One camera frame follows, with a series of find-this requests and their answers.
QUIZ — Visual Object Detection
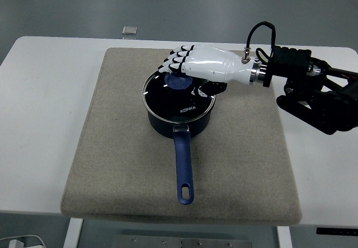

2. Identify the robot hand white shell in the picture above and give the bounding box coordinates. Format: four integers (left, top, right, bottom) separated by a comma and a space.
158, 43, 256, 98

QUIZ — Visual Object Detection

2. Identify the white cable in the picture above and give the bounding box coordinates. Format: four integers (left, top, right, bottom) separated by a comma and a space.
0, 234, 48, 248

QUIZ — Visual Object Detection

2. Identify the grey metal plate with screws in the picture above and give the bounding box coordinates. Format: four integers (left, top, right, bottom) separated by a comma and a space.
112, 233, 254, 248

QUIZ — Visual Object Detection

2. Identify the glass pot lid blue knob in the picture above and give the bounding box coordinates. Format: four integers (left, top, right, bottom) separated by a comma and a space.
142, 70, 216, 123

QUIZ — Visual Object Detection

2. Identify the white table leg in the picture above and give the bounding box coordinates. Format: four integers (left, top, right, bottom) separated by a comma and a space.
62, 217, 84, 248
276, 226, 294, 248

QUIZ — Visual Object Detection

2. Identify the beige fabric mat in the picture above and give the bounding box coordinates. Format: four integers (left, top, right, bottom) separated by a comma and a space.
60, 47, 303, 226

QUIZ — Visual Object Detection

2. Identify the dark saucepan with blue handle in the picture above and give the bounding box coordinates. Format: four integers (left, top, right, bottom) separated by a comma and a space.
145, 98, 216, 205

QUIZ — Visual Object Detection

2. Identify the black table control panel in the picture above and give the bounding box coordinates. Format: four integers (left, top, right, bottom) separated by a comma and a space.
316, 227, 358, 235

